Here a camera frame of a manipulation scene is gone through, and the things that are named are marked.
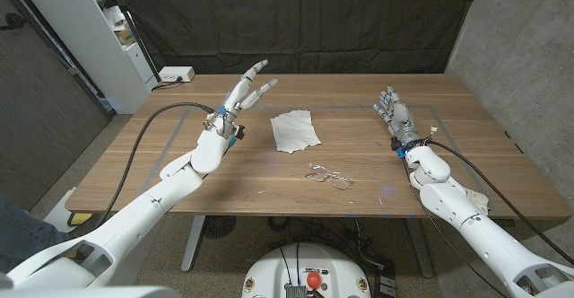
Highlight white cleaning cloth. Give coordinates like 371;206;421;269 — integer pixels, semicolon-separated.
270;109;323;154

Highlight black door handle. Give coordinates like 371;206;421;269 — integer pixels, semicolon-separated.
0;13;29;32

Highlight white robot torso base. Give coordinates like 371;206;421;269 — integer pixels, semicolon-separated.
241;242;372;298

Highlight person's blue jeans leg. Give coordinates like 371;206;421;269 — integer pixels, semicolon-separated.
0;192;68;272

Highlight white shelf cabinet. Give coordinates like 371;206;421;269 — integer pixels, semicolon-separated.
13;0;159;115

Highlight grey tape outline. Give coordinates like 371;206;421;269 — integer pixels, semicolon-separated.
138;104;499;214

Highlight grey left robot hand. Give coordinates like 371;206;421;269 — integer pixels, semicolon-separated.
204;58;279;140

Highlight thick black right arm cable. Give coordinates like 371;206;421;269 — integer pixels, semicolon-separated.
425;139;574;266

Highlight black floor power strip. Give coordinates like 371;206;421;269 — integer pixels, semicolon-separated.
374;261;398;298

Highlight small cardboard box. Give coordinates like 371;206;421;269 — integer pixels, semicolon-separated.
114;26;135;46

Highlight white power strip box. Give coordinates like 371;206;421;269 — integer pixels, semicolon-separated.
158;66;196;83

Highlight black floor cable bundle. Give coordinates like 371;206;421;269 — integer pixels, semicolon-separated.
268;216;382;272

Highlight black round floor fan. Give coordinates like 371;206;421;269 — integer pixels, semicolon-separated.
201;215;238;240

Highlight black backdrop curtain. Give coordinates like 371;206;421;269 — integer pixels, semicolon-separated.
111;0;479;75

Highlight clear frame glasses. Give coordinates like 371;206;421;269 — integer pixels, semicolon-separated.
305;162;354;191

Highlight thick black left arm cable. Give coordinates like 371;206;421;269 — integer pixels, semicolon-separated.
96;102;216;230

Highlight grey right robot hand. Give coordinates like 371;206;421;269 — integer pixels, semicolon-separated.
372;84;422;149

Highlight patterned white cloth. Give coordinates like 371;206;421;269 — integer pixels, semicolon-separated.
464;188;491;216

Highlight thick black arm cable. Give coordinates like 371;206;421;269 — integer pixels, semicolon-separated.
96;102;216;230
425;139;574;266

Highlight grey table leg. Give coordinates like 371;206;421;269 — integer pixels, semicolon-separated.
180;215;206;273
405;218;435;279

